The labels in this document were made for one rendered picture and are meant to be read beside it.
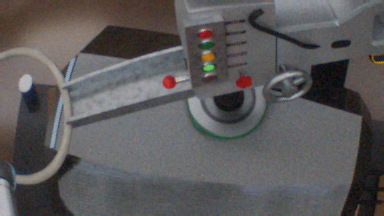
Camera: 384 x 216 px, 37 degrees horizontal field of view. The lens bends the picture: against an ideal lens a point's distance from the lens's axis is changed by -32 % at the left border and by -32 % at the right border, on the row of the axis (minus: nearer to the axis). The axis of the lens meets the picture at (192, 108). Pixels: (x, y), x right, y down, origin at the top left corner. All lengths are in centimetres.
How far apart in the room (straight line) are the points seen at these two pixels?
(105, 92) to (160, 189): 33
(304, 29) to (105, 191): 87
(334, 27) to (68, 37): 195
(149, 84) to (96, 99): 15
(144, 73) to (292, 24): 51
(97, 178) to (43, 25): 150
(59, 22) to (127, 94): 157
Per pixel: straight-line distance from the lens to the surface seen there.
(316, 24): 170
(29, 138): 321
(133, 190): 217
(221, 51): 164
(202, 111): 214
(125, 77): 200
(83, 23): 343
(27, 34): 353
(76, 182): 223
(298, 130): 217
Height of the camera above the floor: 286
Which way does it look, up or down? 66 degrees down
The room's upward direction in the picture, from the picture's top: 7 degrees counter-clockwise
